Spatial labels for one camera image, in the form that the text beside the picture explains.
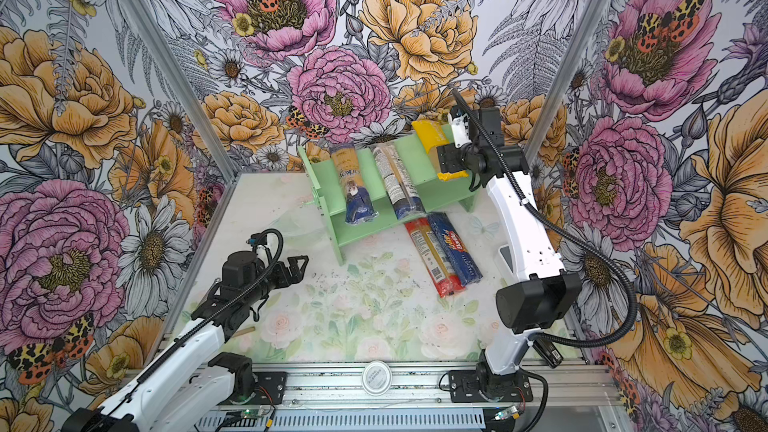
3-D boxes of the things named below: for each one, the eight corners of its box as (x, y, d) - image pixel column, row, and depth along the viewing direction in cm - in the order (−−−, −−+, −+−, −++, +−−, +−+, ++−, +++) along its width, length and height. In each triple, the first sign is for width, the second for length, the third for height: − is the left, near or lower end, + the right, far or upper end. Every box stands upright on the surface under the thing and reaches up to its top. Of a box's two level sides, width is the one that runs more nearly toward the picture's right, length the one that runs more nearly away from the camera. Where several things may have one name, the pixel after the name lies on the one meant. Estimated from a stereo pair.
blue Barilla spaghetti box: (460, 287, 93) (463, 281, 90) (428, 221, 109) (429, 214, 106) (479, 281, 94) (482, 275, 91) (444, 217, 110) (445, 210, 107)
